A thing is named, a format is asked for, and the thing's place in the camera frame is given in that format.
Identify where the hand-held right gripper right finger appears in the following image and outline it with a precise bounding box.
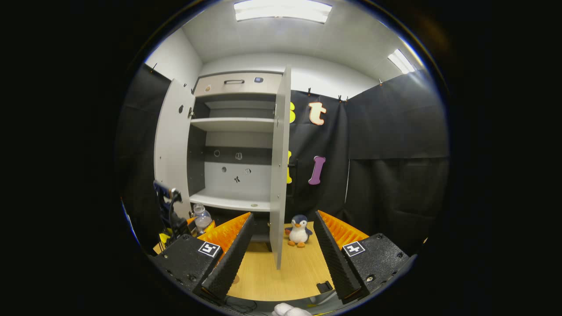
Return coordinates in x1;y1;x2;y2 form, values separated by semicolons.
313;210;416;304

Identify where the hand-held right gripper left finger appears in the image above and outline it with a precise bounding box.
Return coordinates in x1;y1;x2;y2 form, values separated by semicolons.
151;212;256;304

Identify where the clear bottle with red label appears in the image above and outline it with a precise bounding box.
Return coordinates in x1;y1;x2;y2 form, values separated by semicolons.
193;203;213;234

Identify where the grey cabinet door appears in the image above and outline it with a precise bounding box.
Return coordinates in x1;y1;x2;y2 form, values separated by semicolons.
269;65;292;270
153;79;196;220

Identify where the grey cabinet with shelves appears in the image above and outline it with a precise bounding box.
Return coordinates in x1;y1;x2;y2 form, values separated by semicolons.
187;71;284;243

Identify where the grey cabinet drawer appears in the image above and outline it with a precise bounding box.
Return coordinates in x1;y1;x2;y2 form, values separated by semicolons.
194;72;283;97

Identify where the penguin plush toy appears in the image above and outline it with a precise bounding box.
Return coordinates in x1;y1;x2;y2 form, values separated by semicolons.
284;214;313;249

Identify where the black backdrop cloth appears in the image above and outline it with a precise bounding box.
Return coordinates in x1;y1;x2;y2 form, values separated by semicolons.
115;63;451;260

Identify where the narrow ceiling light panel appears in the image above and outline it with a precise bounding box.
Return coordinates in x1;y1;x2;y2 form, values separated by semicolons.
387;48;416;75

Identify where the large ceiling light panel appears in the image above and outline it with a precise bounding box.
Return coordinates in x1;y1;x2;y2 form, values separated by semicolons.
233;0;333;24

